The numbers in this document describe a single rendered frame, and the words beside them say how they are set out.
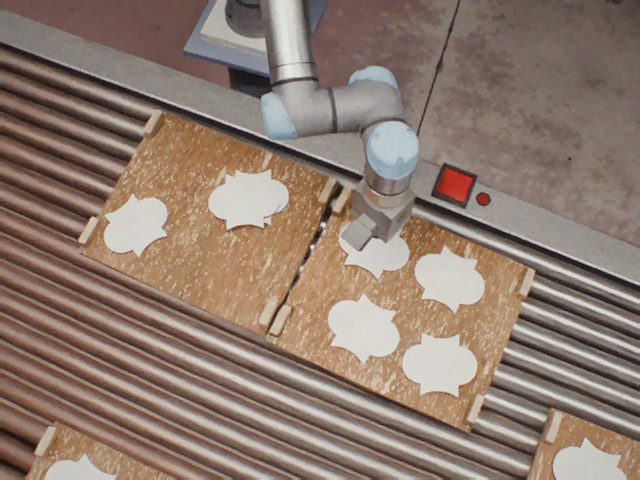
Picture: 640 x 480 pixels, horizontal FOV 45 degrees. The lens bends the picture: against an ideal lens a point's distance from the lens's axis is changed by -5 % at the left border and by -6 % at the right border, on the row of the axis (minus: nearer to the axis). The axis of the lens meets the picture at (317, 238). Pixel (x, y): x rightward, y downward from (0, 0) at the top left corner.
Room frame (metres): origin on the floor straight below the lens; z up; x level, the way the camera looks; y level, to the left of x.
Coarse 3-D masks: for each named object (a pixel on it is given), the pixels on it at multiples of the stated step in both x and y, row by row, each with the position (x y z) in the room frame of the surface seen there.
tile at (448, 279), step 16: (432, 256) 0.58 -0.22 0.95; (448, 256) 0.58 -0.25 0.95; (416, 272) 0.55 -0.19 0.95; (432, 272) 0.55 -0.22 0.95; (448, 272) 0.55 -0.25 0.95; (464, 272) 0.55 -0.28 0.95; (432, 288) 0.51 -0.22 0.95; (448, 288) 0.52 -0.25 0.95; (464, 288) 0.52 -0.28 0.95; (480, 288) 0.52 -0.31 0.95; (448, 304) 0.48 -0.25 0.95; (464, 304) 0.48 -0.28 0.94
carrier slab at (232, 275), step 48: (144, 144) 0.81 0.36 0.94; (192, 144) 0.81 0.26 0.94; (240, 144) 0.81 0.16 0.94; (144, 192) 0.70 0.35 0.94; (192, 192) 0.70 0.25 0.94; (288, 192) 0.71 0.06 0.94; (96, 240) 0.59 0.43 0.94; (192, 240) 0.60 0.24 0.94; (240, 240) 0.60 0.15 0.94; (288, 240) 0.61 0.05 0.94; (192, 288) 0.50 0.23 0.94; (240, 288) 0.50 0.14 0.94
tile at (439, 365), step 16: (416, 352) 0.39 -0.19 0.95; (432, 352) 0.39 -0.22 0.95; (448, 352) 0.39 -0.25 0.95; (464, 352) 0.39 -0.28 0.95; (416, 368) 0.36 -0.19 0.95; (432, 368) 0.36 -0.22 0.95; (448, 368) 0.36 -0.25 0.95; (464, 368) 0.36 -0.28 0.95; (432, 384) 0.33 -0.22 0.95; (448, 384) 0.33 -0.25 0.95
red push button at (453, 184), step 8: (448, 176) 0.76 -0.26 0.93; (456, 176) 0.76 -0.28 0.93; (464, 176) 0.76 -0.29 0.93; (440, 184) 0.74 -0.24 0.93; (448, 184) 0.74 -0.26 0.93; (456, 184) 0.74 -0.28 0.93; (464, 184) 0.74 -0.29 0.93; (440, 192) 0.72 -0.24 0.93; (448, 192) 0.72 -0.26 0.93; (456, 192) 0.73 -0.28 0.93; (464, 192) 0.73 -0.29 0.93
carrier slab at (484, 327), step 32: (352, 192) 0.71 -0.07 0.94; (416, 224) 0.65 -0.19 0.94; (320, 256) 0.58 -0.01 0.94; (416, 256) 0.58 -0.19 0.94; (480, 256) 0.59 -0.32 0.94; (320, 288) 0.51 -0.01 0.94; (352, 288) 0.51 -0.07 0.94; (384, 288) 0.51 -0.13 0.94; (416, 288) 0.52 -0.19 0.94; (512, 288) 0.52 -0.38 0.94; (288, 320) 0.45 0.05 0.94; (320, 320) 0.45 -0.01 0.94; (416, 320) 0.45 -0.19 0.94; (448, 320) 0.45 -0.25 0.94; (480, 320) 0.46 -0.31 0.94; (512, 320) 0.46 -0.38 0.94; (320, 352) 0.39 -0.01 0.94; (480, 352) 0.39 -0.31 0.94; (384, 384) 0.33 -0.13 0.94; (416, 384) 0.33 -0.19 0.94; (480, 384) 0.33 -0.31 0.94; (448, 416) 0.27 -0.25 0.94
